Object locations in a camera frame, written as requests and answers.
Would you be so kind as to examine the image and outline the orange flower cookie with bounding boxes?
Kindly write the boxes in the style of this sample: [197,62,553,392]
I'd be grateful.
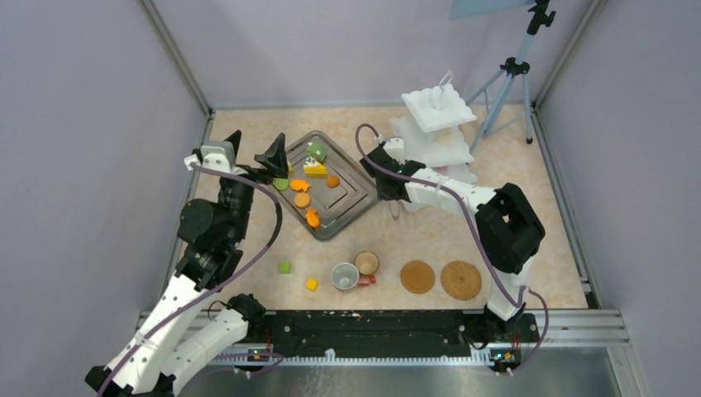
[289,179,311,193]

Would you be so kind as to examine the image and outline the yellow cheese cake wedge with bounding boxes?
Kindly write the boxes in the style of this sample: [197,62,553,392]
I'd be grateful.
[303,156,328,178]

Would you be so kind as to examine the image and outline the green cake cube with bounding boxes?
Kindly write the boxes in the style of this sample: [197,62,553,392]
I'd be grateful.
[306,141,327,163]

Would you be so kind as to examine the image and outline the brown round cookie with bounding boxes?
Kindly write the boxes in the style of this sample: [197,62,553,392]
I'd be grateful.
[326,175,341,189]

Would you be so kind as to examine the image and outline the orange bear cookie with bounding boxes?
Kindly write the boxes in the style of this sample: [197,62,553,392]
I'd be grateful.
[304,208,321,229]

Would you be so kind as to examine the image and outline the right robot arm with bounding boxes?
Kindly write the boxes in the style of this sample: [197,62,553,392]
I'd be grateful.
[360,142,546,341]

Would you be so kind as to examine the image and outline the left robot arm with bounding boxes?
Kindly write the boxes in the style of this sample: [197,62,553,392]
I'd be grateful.
[85,131,289,396]

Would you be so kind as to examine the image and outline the green macaron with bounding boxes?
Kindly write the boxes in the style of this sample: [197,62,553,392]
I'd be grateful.
[273,179,289,191]

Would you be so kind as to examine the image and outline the orange round macaron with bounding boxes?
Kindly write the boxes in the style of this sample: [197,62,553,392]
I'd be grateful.
[293,192,312,208]

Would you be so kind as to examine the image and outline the silver metal tray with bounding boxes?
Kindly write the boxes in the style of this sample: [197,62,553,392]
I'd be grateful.
[271,131,378,242]

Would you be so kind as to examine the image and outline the white three-tier serving stand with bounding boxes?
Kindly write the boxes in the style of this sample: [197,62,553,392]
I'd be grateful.
[390,71,478,184]

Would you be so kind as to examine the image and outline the smooth brown round coaster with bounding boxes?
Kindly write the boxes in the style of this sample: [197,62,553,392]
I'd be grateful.
[399,261,436,294]

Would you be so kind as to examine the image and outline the grey-white cup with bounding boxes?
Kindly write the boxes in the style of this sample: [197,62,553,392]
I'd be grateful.
[331,262,360,291]

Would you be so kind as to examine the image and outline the ribbed brown round coaster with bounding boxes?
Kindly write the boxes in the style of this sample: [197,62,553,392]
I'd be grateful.
[441,261,482,301]

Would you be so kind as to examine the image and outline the yellow cube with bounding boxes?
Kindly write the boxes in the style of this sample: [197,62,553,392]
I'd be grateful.
[305,278,319,292]

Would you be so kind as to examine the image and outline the light blue tripod stand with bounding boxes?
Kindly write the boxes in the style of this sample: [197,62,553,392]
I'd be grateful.
[450,0,556,153]

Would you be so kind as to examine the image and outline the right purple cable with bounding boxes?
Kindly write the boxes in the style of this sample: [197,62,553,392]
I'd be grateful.
[355,124,550,376]

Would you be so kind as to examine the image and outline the brown cup with red handle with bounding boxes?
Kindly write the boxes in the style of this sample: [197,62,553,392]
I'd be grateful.
[354,251,379,286]

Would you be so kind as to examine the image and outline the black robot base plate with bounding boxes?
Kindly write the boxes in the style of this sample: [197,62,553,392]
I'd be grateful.
[246,309,541,358]

